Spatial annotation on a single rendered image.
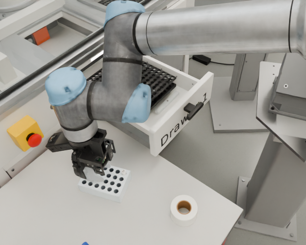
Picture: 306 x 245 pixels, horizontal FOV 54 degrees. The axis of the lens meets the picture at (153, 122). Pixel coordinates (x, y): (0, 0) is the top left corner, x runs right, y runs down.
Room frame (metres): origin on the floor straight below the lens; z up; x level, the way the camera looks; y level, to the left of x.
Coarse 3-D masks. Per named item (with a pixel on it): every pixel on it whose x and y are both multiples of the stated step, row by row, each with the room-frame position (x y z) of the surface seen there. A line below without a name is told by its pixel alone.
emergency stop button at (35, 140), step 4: (32, 136) 0.52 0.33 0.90; (36, 136) 0.52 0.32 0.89; (40, 136) 0.53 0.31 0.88; (28, 140) 0.51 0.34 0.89; (32, 140) 0.50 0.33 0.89; (36, 140) 0.51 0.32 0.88; (40, 140) 0.52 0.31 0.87; (28, 144) 0.50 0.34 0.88; (32, 144) 0.50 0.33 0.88; (36, 144) 0.51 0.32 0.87
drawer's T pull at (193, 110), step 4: (188, 104) 0.58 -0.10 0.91; (192, 104) 0.58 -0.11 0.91; (200, 104) 0.58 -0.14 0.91; (184, 108) 0.57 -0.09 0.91; (188, 108) 0.56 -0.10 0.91; (192, 108) 0.56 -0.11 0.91; (196, 108) 0.56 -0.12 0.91; (200, 108) 0.57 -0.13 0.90; (188, 112) 0.56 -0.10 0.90; (192, 112) 0.55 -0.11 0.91; (196, 112) 0.55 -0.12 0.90; (188, 116) 0.53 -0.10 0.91; (192, 116) 0.54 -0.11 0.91; (188, 120) 0.53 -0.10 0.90
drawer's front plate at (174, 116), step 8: (208, 72) 0.69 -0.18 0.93; (200, 80) 0.66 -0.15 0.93; (208, 80) 0.66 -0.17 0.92; (192, 88) 0.62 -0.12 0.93; (200, 88) 0.63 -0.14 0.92; (208, 88) 0.67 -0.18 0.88; (184, 96) 0.60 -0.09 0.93; (192, 96) 0.60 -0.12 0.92; (200, 96) 0.64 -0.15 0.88; (208, 96) 0.68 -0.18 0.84; (176, 104) 0.57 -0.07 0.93; (184, 104) 0.57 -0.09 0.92; (168, 112) 0.54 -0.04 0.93; (176, 112) 0.54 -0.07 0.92; (184, 112) 0.57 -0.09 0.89; (160, 120) 0.51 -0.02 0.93; (168, 120) 0.52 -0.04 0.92; (176, 120) 0.55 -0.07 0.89; (184, 120) 0.57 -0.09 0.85; (152, 128) 0.49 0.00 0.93; (160, 128) 0.49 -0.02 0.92; (168, 128) 0.52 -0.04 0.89; (176, 128) 0.55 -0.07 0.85; (152, 136) 0.47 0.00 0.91; (160, 136) 0.49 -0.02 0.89; (168, 136) 0.52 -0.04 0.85; (152, 144) 0.48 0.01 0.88; (160, 144) 0.49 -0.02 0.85; (152, 152) 0.48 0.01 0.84
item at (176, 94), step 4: (176, 92) 0.69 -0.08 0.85; (172, 96) 0.68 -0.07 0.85; (176, 96) 0.68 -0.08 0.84; (168, 100) 0.66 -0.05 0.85; (172, 100) 0.67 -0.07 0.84; (164, 104) 0.65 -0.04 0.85; (168, 104) 0.65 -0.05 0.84; (160, 108) 0.63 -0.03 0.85; (164, 108) 0.64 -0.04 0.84; (156, 112) 0.62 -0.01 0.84; (160, 112) 0.62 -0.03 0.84
